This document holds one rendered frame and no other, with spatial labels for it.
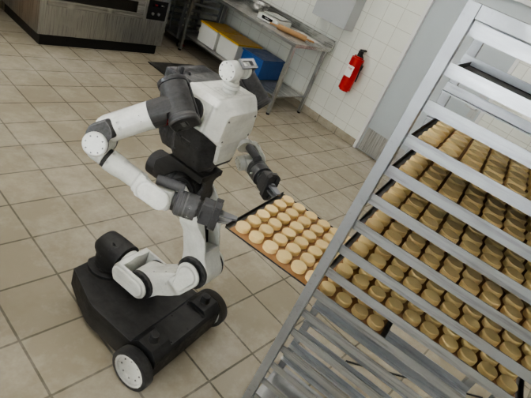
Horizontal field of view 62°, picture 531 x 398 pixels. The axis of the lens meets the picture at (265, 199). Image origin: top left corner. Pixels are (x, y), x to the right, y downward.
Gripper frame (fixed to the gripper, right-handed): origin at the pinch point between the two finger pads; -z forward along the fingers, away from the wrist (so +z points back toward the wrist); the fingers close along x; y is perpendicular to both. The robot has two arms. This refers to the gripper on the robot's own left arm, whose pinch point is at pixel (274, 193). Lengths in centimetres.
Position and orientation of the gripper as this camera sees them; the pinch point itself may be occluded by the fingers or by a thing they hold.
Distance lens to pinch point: 175.0
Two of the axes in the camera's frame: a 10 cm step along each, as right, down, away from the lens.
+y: 8.3, 0.3, 5.5
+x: 3.5, -8.0, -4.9
